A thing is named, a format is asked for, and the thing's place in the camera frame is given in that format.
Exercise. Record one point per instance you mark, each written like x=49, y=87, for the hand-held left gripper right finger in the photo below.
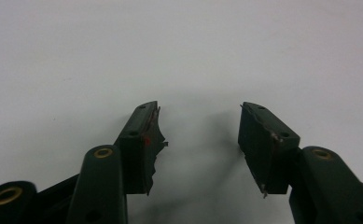
x=264, y=149

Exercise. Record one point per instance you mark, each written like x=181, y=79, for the white table mat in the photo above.
x=76, y=56

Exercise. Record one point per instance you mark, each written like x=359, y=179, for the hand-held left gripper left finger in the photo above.
x=137, y=149

